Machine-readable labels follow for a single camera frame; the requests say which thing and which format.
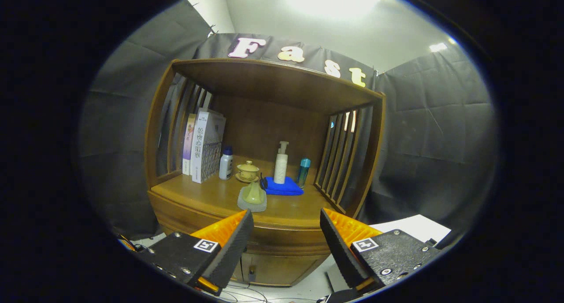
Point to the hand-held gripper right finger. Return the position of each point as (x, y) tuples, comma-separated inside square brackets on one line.
[(341, 250)]

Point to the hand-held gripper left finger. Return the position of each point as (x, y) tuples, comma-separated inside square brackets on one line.
[(233, 250)]

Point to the wooden drawer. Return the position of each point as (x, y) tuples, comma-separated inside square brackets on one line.
[(286, 245)]

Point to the white bottle with blue cap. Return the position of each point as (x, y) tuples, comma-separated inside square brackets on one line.
[(225, 164)]

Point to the thick white book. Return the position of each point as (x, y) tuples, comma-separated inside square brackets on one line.
[(205, 149)]

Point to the wooden cabinet with slatted sides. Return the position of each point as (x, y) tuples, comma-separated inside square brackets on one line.
[(264, 127)]

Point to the black backdrop cloth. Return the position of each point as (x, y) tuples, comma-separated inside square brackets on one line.
[(432, 140)]

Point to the thin purple book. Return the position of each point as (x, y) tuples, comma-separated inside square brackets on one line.
[(189, 144)]

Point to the small orange black object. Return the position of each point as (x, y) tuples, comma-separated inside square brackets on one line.
[(128, 243)]

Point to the teal slim bottle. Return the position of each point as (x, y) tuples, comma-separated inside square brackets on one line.
[(303, 173)]

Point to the yellow lidded teacup with saucer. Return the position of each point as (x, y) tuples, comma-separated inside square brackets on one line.
[(248, 171)]

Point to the folded blue cloth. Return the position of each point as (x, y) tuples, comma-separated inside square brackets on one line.
[(284, 188)]

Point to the white pump bottle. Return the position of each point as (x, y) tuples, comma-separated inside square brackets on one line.
[(280, 166)]

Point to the white drawer unit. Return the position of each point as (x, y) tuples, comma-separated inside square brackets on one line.
[(414, 228)]

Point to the small ceiling light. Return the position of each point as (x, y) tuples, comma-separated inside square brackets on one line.
[(438, 47)]

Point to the green brush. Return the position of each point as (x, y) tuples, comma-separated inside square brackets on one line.
[(253, 195)]

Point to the wooden countertop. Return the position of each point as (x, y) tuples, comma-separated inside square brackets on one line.
[(207, 193)]

